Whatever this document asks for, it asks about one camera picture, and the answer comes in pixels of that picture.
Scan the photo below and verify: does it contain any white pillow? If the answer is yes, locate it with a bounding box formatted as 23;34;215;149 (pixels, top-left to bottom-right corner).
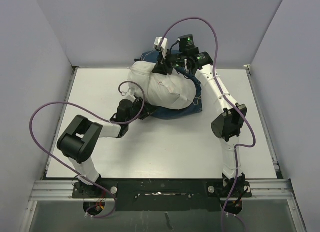
128;61;197;110

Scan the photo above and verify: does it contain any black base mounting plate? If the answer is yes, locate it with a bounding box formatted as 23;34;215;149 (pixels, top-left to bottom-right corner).
72;179;252;212

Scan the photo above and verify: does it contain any dark blue embroidered pillowcase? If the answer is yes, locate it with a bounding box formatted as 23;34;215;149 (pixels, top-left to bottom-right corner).
134;50;203;120

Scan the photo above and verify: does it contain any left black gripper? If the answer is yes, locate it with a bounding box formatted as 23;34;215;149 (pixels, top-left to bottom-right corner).
126;97;158;124

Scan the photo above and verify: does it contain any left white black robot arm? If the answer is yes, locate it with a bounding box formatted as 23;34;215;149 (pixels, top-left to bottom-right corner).
57;98;157;197

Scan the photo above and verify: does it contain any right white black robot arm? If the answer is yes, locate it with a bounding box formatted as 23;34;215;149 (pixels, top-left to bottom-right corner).
154;34;248;196

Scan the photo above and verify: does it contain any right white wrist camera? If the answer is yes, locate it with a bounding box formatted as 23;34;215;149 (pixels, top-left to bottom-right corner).
153;37;168;59

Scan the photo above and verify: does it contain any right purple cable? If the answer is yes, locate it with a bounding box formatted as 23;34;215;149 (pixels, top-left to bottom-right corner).
161;16;257;232

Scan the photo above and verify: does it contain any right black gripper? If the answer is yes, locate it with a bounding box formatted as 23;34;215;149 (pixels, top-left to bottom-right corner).
152;47;187;74

